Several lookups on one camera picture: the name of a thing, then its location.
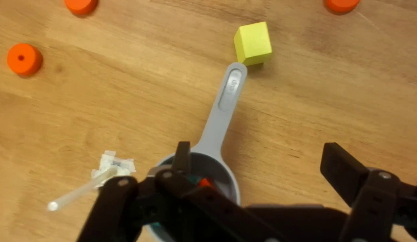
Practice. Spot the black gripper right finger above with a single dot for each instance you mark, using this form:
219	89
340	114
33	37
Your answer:
378	206

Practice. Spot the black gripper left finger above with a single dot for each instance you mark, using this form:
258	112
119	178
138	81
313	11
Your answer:
172	210

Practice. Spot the yellow cube block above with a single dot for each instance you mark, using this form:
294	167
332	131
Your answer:
252	42

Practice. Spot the clear peg on base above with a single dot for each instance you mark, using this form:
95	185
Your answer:
114	166

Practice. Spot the orange disc with hole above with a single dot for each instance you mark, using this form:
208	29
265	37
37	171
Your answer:
28	65
82	6
340	5

